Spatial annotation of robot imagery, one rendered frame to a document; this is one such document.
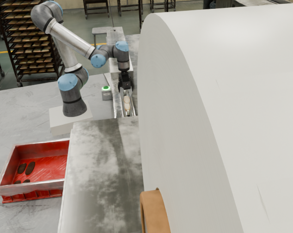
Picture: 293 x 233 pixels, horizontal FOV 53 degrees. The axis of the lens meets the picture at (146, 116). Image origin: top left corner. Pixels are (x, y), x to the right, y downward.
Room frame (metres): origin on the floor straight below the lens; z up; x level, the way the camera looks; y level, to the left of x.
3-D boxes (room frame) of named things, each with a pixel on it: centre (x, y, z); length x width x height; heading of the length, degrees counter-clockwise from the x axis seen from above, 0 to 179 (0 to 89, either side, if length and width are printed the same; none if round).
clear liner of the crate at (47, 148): (1.09, 0.45, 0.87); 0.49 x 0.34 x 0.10; 96
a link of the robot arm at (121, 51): (1.66, 0.13, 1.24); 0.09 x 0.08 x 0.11; 78
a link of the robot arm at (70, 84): (1.60, 0.46, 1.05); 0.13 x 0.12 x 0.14; 168
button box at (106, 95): (1.86, 0.28, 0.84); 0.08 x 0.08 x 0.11; 7
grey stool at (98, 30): (4.90, 0.67, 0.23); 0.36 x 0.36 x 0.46; 6
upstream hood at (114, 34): (2.71, 0.25, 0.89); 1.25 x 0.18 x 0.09; 7
